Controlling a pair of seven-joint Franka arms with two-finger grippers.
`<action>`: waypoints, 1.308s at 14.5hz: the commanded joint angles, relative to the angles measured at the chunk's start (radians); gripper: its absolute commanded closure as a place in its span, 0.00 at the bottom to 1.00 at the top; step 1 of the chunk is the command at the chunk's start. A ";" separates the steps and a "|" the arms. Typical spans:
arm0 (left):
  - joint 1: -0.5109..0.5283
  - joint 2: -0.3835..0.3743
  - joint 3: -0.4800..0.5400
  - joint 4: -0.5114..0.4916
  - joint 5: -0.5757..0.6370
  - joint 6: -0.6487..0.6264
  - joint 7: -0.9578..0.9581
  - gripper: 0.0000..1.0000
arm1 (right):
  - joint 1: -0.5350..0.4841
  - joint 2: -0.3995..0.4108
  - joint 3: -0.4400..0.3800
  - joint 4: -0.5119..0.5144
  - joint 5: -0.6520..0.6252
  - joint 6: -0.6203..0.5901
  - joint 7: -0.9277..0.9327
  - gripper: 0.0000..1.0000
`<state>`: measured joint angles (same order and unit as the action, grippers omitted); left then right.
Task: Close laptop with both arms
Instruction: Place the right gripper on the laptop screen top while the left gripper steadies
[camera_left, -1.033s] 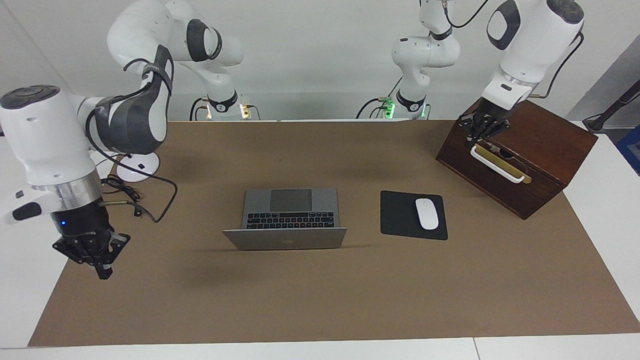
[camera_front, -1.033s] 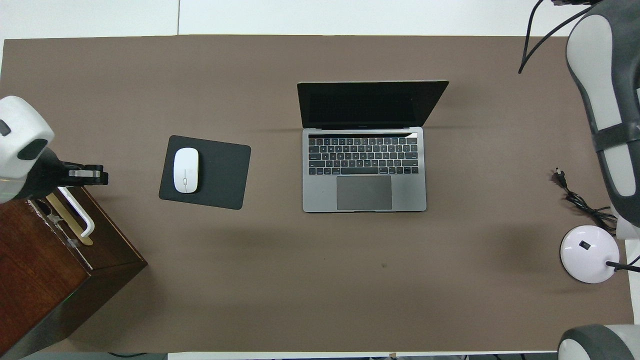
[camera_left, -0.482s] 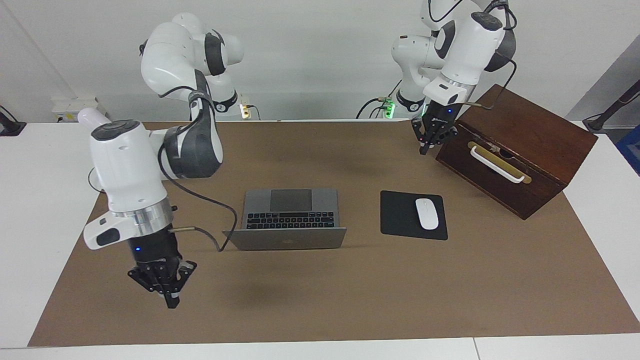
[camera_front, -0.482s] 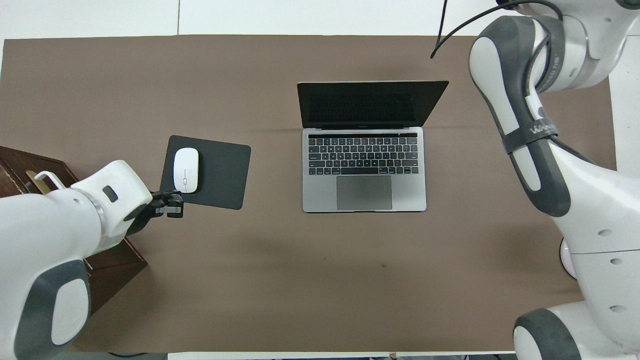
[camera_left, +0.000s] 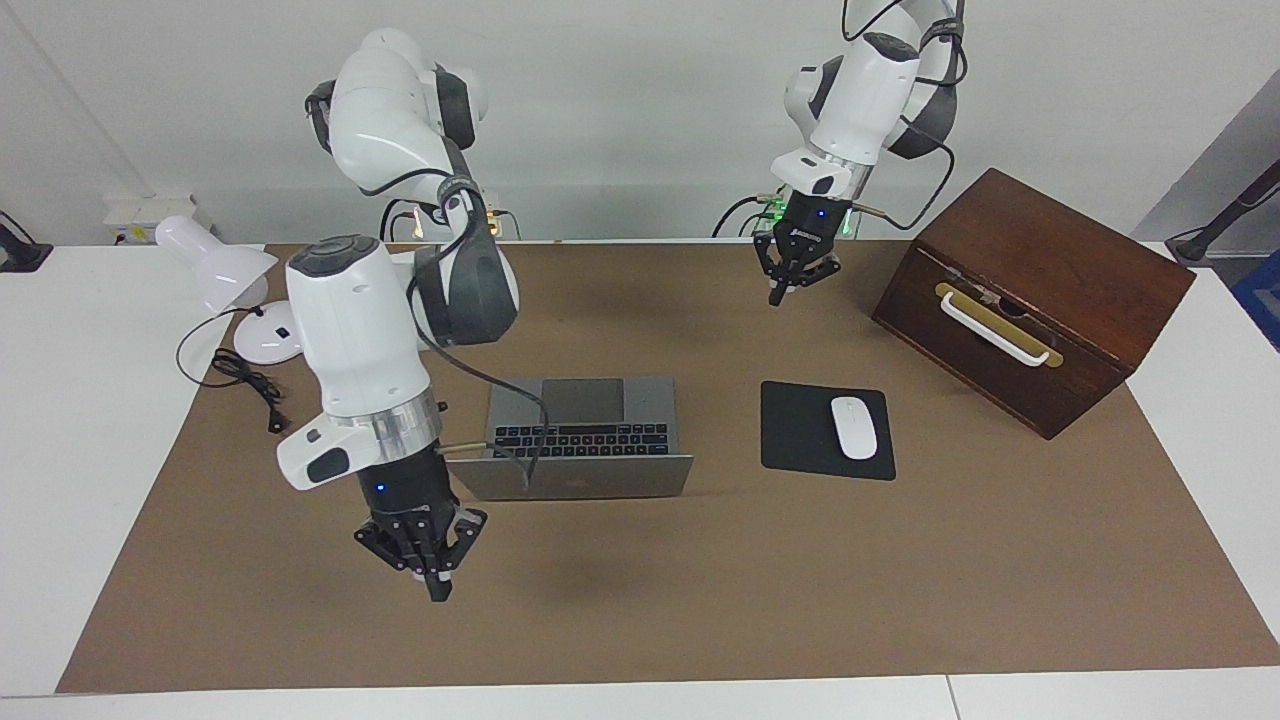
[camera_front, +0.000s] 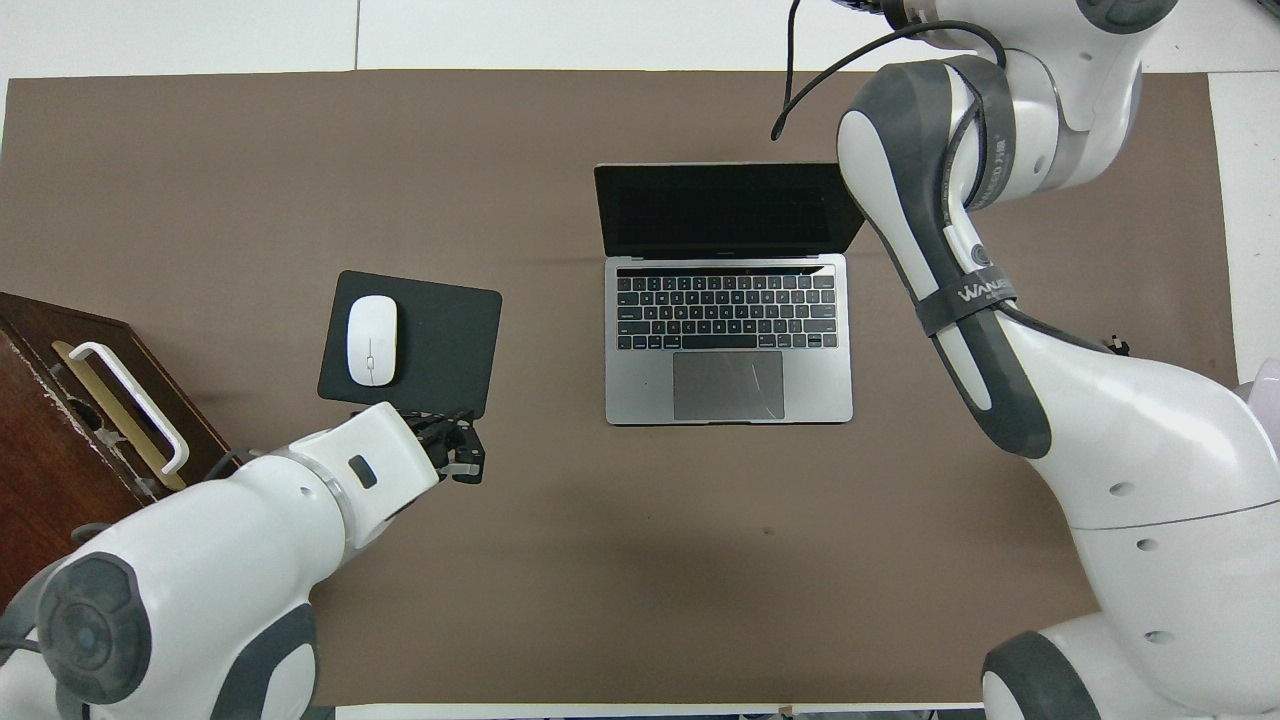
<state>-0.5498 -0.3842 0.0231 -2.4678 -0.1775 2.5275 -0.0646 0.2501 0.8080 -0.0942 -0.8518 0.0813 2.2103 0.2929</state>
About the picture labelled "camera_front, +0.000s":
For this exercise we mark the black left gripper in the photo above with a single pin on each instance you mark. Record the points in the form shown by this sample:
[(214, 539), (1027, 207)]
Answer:
[(430, 440)]

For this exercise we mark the silver laptop computer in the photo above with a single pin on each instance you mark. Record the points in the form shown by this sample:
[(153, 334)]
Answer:
[(730, 385)]

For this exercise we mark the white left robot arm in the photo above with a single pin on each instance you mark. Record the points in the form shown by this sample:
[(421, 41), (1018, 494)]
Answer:
[(230, 570)]

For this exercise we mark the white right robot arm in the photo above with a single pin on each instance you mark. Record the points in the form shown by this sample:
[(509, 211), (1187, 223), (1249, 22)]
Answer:
[(1150, 450)]

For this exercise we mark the black mouse pad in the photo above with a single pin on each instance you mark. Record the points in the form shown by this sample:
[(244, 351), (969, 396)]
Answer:
[(445, 340)]

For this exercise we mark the white computer mouse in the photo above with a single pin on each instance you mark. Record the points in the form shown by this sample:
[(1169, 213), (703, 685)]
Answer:
[(372, 340)]

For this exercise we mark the brown table mat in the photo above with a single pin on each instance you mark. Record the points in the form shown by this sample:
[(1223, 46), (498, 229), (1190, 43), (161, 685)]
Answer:
[(650, 600)]

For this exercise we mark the brown wooden box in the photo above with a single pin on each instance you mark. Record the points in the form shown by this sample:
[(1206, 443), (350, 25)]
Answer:
[(40, 470)]

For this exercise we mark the white desk lamp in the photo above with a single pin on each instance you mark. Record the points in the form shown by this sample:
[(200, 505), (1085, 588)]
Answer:
[(1268, 382)]

